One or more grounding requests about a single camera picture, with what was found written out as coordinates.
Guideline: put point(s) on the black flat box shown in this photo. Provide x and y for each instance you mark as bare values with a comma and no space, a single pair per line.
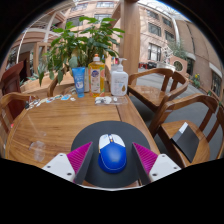
186,141

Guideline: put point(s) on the blue and white computer mouse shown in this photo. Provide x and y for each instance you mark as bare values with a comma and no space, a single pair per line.
112,156

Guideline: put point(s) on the dark red wooden pedestal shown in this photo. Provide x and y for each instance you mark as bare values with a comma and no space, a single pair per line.
11,78

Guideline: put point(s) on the dark grey round mouse pad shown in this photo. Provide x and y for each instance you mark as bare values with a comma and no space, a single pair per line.
110,128

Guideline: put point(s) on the blue squeeze tube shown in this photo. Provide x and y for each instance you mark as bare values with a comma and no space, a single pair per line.
79,81

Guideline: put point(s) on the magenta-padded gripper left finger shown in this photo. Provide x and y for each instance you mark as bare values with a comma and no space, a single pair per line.
60,165

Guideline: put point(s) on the yellow liquid bottle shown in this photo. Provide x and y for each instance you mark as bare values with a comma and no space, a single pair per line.
96,78

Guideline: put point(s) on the clear plastic packet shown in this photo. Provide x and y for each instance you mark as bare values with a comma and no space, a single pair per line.
108,100

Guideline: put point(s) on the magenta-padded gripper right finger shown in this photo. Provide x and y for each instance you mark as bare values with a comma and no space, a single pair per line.
162,166

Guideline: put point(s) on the large leafy potted plant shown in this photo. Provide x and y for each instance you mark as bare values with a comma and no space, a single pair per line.
80,40

